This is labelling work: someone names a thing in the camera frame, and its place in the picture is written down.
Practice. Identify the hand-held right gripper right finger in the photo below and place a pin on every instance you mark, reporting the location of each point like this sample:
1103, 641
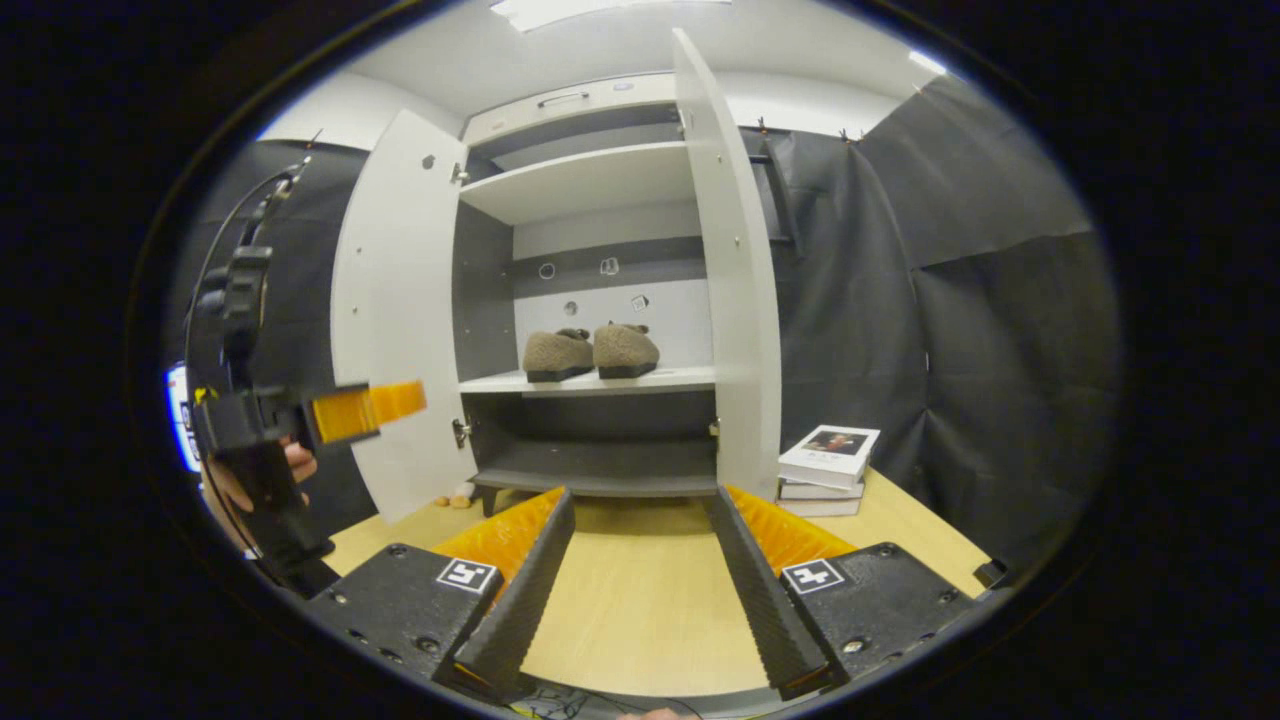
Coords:
760, 600

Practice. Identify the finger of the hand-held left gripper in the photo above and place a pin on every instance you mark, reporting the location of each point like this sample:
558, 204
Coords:
365, 410

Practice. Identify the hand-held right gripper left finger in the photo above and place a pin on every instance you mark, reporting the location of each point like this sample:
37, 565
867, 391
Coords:
525, 590

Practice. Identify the white cabinet door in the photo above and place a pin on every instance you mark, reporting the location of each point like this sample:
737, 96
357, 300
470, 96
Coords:
400, 300
735, 350

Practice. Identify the brown fuzzy shoe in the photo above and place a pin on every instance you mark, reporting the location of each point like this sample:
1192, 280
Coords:
557, 353
625, 348

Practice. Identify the white shoe cabinet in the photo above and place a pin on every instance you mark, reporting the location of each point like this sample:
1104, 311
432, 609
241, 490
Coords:
590, 180

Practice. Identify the blue edged screen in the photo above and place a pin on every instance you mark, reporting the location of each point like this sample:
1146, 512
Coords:
182, 420

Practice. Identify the plain white book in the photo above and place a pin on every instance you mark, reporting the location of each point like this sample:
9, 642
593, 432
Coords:
820, 507
820, 490

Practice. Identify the small tan object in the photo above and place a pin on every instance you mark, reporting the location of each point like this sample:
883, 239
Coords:
452, 498

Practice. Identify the white book with dark picture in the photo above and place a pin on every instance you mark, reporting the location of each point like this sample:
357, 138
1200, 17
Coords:
830, 450

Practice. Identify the black backdrop cloth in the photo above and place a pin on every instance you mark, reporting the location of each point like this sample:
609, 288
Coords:
950, 350
300, 250

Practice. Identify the small black block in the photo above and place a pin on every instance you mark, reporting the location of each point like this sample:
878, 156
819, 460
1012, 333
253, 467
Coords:
990, 573

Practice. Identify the large ceiling light panel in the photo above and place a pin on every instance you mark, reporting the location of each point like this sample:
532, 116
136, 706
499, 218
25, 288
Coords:
610, 12

